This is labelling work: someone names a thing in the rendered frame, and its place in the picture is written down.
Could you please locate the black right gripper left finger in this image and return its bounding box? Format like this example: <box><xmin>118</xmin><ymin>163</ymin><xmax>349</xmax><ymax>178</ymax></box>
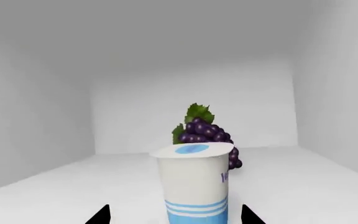
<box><xmin>85</xmin><ymin>203</ymin><xmax>111</xmax><ymax>224</ymax></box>

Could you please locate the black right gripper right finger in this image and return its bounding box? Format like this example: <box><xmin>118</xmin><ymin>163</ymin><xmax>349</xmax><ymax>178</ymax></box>
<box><xmin>241</xmin><ymin>203</ymin><xmax>267</xmax><ymax>224</ymax></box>

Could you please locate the white and blue yogurt cup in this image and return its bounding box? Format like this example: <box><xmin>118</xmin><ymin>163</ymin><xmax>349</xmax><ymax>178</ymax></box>
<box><xmin>149</xmin><ymin>142</ymin><xmax>236</xmax><ymax>224</ymax></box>

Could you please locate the purple grape bunch with leaves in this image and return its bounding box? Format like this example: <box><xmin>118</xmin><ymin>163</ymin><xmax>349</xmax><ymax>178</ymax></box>
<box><xmin>171</xmin><ymin>103</ymin><xmax>243</xmax><ymax>170</ymax></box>

